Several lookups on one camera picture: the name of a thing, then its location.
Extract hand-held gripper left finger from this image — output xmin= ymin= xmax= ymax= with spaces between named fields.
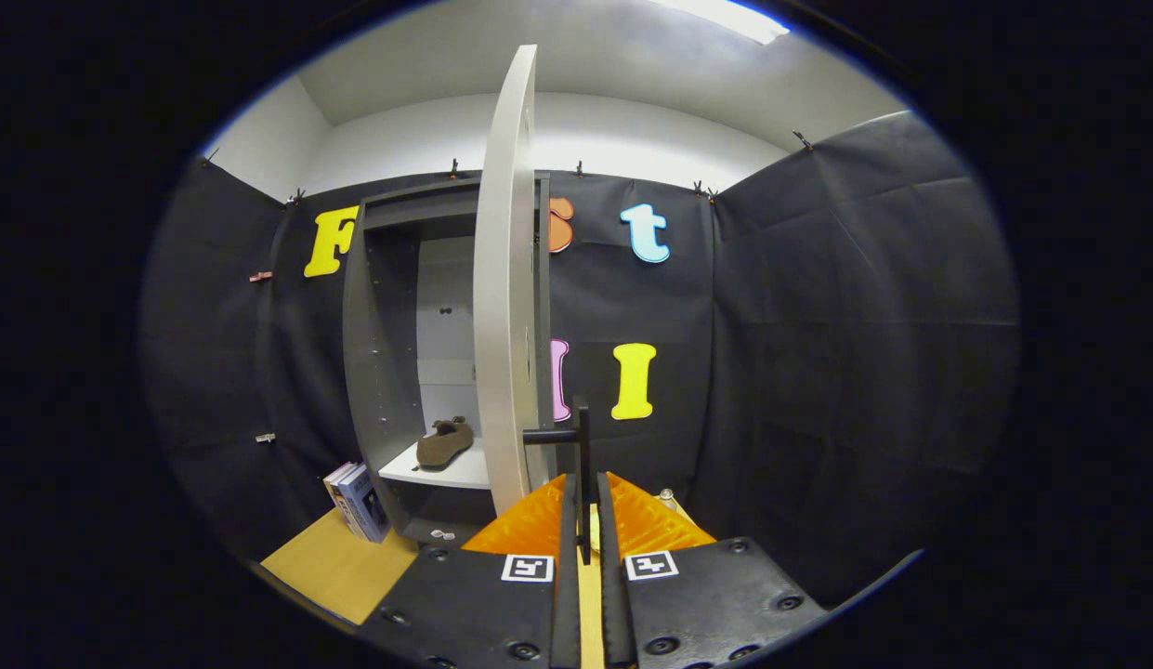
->
xmin=358 ymin=472 xmax=583 ymax=669

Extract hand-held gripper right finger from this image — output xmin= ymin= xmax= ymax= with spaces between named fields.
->
xmin=595 ymin=470 xmax=830 ymax=669

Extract brown fuzzy slipper shoe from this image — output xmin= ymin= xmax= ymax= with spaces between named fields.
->
xmin=415 ymin=416 xmax=476 ymax=468

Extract black door handle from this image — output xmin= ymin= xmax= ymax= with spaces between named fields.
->
xmin=523 ymin=398 xmax=594 ymax=566

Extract grey shoe cabinet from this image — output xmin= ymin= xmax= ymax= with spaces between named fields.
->
xmin=342 ymin=172 xmax=555 ymax=545

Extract beige shoe cabinet door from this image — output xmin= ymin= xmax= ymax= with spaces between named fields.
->
xmin=472 ymin=45 xmax=554 ymax=518

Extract blue book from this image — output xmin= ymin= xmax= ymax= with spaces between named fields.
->
xmin=337 ymin=464 xmax=392 ymax=544

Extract black backdrop cloth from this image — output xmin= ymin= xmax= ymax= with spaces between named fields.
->
xmin=139 ymin=110 xmax=1019 ymax=610

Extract long ceiling light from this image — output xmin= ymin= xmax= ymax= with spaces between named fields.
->
xmin=650 ymin=0 xmax=792 ymax=46

